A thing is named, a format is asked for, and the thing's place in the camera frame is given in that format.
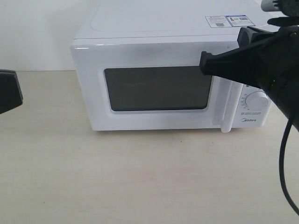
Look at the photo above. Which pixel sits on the white microwave door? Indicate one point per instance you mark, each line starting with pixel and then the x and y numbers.
pixel 152 84

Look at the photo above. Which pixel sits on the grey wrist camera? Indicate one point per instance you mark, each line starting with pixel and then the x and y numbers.
pixel 270 5

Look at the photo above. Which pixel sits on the lower white timer knob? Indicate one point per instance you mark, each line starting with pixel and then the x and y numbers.
pixel 257 101

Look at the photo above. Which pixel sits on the blue white label sticker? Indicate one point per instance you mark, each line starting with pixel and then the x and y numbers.
pixel 229 21

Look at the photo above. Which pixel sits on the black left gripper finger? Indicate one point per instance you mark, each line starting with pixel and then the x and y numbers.
pixel 10 91

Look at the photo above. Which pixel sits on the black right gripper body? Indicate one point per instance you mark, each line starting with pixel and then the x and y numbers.
pixel 287 58

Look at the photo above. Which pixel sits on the white Midea microwave oven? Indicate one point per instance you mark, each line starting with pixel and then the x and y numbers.
pixel 118 19

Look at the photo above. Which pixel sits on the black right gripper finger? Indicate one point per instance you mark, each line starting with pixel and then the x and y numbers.
pixel 233 63

